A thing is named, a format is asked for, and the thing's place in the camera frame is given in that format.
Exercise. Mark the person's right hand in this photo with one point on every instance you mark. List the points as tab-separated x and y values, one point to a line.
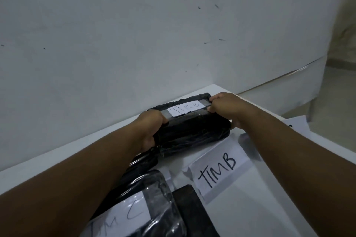
230	106

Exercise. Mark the person's left hand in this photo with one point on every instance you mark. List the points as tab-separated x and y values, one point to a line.
150	125

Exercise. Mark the white label black bottom line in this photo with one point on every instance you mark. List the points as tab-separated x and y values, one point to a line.
185	107

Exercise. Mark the rounded black package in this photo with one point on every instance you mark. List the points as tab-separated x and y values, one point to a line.
161	217

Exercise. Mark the white label thin writing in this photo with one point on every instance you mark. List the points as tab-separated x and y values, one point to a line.
122	217

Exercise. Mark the large black package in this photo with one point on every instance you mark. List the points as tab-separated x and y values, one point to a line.
194	211

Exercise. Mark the person's left forearm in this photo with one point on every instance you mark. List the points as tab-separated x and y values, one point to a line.
69	184

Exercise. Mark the person's right forearm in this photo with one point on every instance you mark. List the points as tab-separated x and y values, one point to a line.
306	167

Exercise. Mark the folded white paper sign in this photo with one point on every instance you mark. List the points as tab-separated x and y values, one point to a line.
222	167
299	125

